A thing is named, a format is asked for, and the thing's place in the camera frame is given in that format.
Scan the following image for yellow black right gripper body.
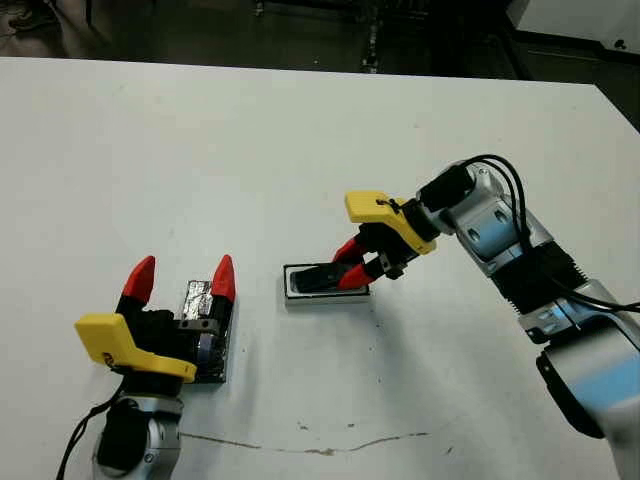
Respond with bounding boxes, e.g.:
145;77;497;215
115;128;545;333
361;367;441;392
344;190;437;281

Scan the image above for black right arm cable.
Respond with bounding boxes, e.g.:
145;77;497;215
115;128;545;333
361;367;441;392
464;153;640;314

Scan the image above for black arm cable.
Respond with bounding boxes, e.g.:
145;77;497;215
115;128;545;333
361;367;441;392
464;153;640;314
54;384;126;480

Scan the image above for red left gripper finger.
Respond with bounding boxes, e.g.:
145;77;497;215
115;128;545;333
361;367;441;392
207;254;236;322
115;255;157;315

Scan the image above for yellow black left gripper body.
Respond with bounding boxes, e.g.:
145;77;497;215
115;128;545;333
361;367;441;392
74;305;222;396

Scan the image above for black wheeled cart frame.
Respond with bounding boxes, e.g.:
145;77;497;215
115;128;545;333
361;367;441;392
249;0;374;24

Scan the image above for slim black camera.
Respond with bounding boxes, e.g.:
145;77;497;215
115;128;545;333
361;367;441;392
292;264;347;296

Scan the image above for black stand with casters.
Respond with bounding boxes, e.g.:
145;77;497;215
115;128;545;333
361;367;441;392
360;12;381;75

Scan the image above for white cabinet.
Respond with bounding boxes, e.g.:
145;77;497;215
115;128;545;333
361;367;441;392
504;0;640;51

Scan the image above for white box base black rim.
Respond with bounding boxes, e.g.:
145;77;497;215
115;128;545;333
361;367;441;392
282;262;372;311

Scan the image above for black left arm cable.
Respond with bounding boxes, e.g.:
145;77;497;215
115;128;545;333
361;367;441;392
54;384;126;480

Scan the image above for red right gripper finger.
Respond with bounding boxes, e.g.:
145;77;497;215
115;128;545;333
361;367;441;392
338;255;385;291
328;235;372;266

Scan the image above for black box lid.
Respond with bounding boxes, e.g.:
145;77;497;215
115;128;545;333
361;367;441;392
182;279;237;385

